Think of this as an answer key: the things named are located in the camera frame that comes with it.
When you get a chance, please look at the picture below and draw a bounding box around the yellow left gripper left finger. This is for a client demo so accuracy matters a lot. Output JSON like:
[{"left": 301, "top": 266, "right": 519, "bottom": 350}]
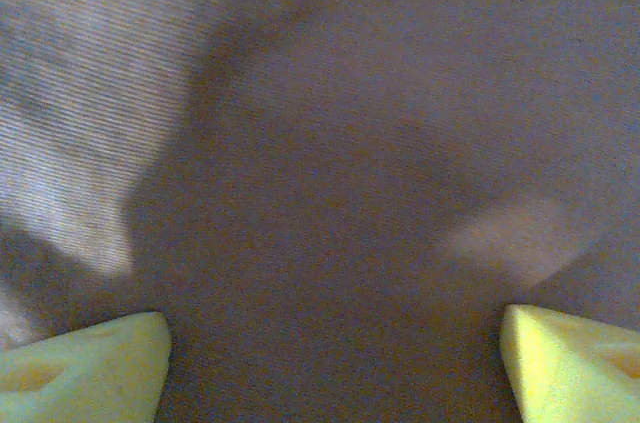
[{"left": 0, "top": 311, "right": 174, "bottom": 423}]

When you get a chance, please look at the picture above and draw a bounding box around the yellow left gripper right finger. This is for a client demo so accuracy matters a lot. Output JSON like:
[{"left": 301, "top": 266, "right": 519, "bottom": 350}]
[{"left": 499, "top": 303, "right": 640, "bottom": 423}]

